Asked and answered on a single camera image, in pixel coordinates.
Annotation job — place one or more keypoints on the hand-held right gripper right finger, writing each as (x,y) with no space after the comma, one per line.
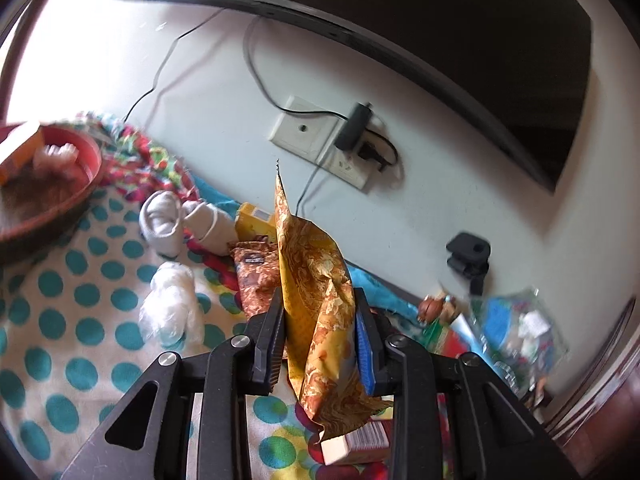
(363,355)

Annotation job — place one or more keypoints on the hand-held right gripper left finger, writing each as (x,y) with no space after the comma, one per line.
(275,332)

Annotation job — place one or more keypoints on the yellow snack packet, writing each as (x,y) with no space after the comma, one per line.
(310,270)

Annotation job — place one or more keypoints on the yellow medicine box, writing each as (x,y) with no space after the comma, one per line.
(255,220)

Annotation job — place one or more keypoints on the brown snack packet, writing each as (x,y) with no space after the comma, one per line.
(255,280)

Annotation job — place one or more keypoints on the red green packet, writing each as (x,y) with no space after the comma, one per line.
(445,342)

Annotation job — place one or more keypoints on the brown small figurine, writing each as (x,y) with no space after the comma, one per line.
(432,307)

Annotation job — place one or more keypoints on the white red small box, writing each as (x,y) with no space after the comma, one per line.
(355,442)

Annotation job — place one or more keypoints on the crumpled white plastic bag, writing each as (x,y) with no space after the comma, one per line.
(170,305)

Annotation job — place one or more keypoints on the clear plastic bag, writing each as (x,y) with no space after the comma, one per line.
(515,330)

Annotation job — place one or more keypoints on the black plug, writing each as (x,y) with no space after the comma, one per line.
(375,155)

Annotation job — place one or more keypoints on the white teal polka-dot cloth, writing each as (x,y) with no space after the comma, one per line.
(75,310)

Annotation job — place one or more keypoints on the colourful dotted cloth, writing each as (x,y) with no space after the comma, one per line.
(140,165)

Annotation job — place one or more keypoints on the black power adapter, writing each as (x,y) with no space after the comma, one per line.
(352,125)

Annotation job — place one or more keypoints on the dark wooden cabinet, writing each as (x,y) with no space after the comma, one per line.
(610,410)

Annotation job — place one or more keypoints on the red round basket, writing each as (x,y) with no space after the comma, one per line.
(45,205)

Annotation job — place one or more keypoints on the white crumpled wrapper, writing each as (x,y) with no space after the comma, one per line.
(55,157)

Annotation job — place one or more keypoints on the orange cardboard box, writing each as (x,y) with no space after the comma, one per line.
(17,152)

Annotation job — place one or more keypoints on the black flat television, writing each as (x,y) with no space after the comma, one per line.
(450,35)

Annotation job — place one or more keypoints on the white wall power socket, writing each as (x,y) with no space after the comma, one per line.
(350,172)

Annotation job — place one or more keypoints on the white wall antenna plate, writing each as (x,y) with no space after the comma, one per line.
(297,127)

